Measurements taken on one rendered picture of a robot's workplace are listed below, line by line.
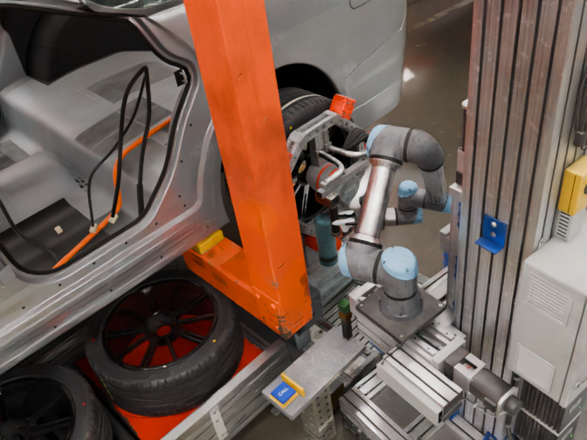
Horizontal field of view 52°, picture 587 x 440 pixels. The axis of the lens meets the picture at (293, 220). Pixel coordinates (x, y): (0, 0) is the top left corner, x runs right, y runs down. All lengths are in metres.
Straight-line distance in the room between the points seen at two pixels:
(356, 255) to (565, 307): 0.66
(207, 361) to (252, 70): 1.23
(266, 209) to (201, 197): 0.58
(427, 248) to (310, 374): 1.39
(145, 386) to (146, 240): 0.57
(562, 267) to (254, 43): 1.03
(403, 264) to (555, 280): 0.49
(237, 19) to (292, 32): 0.92
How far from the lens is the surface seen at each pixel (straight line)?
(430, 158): 2.06
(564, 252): 1.77
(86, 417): 2.51
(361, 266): 1.99
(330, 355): 2.47
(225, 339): 2.55
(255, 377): 2.60
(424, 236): 3.63
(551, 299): 1.74
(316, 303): 2.77
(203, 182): 2.50
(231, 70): 1.73
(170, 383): 2.49
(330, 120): 2.57
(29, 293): 2.33
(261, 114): 1.84
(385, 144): 2.05
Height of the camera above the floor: 2.41
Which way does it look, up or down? 39 degrees down
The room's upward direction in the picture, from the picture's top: 9 degrees counter-clockwise
